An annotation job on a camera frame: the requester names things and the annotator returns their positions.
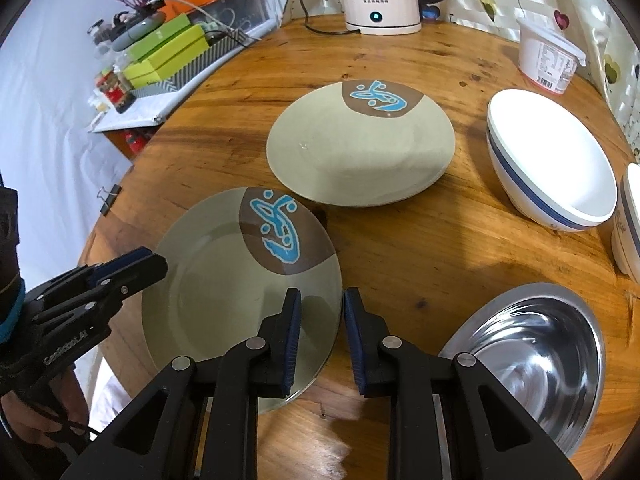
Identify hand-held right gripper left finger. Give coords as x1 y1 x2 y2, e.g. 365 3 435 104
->
59 287 303 480

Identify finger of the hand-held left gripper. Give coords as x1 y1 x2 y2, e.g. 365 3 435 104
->
30 254 169 350
77 247 153 286

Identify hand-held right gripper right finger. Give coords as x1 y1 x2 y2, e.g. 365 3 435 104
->
343 287 583 480

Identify green plate with blue fish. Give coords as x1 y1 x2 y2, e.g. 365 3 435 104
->
266 79 456 208
141 186 343 415

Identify metal bowl rim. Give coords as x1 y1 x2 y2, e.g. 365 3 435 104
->
437 282 607 458

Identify white bowl with blue stripe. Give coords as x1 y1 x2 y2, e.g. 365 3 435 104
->
486 89 619 233

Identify white plate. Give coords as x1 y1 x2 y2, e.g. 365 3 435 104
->
611 162 640 285

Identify person's left hand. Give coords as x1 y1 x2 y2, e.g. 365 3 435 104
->
0 370 93 461

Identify black binder clip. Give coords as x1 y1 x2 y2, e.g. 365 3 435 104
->
97 185 123 218

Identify white flat tray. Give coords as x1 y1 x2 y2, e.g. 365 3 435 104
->
90 91 173 134

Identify green cardboard box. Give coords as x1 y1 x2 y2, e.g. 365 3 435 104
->
124 25 212 83
122 12 193 60

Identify black white zigzag box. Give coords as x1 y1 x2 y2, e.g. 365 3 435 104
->
134 29 251 99

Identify grey handheld device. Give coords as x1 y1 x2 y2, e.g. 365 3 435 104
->
111 12 167 52

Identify white plastic tub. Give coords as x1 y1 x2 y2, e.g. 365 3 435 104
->
516 16 586 95

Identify black kettle power cable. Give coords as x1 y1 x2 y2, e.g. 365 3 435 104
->
302 16 362 37

